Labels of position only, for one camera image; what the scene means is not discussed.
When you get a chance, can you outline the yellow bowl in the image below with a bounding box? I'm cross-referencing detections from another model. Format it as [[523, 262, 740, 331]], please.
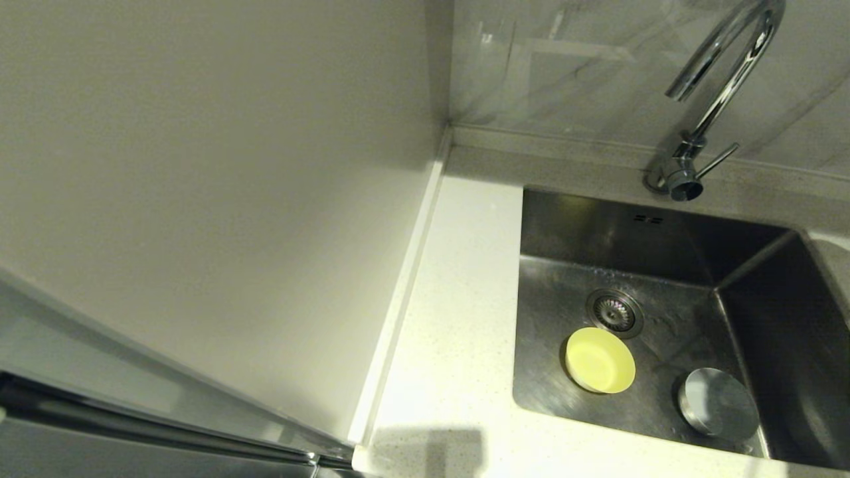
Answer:
[[565, 326, 637, 395]]

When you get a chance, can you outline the chrome gooseneck faucet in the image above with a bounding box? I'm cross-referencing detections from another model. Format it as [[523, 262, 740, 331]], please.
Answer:
[[643, 0, 788, 202]]

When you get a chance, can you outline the pale grey bowl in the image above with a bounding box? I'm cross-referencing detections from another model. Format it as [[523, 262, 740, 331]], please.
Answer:
[[677, 366, 760, 442]]

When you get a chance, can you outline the stainless steel sink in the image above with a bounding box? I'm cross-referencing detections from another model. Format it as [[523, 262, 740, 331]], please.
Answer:
[[511, 185, 850, 473]]

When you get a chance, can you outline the white counter edge strip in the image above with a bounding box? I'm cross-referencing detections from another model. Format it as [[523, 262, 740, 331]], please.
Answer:
[[345, 125, 454, 447]]

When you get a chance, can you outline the round metal drain strainer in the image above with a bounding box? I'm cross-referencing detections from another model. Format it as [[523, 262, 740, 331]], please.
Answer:
[[585, 287, 644, 340]]

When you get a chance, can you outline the tall white cabinet panel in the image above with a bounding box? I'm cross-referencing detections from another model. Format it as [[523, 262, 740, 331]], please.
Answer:
[[0, 0, 454, 444]]

